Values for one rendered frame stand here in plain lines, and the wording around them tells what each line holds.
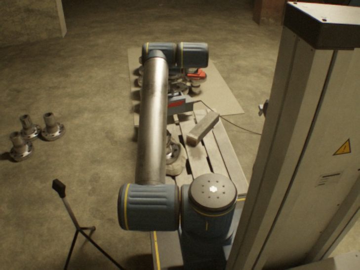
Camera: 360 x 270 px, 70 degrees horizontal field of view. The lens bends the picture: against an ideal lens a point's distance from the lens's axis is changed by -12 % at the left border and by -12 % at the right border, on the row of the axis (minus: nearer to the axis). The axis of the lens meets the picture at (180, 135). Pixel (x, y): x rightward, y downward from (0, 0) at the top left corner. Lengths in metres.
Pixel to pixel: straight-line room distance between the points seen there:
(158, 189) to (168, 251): 0.61
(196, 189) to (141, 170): 0.25
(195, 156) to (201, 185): 1.33
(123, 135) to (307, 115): 2.53
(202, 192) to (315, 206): 0.45
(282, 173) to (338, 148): 0.17
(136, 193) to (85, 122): 2.16
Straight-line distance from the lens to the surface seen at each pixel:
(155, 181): 1.20
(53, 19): 5.87
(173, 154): 2.40
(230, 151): 2.51
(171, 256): 1.67
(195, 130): 2.58
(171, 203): 1.13
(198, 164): 2.39
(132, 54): 4.63
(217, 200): 1.10
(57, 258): 2.22
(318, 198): 0.86
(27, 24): 6.04
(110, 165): 2.66
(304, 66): 0.50
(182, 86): 3.18
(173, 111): 2.73
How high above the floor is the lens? 1.85
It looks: 40 degrees down
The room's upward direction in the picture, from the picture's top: straight up
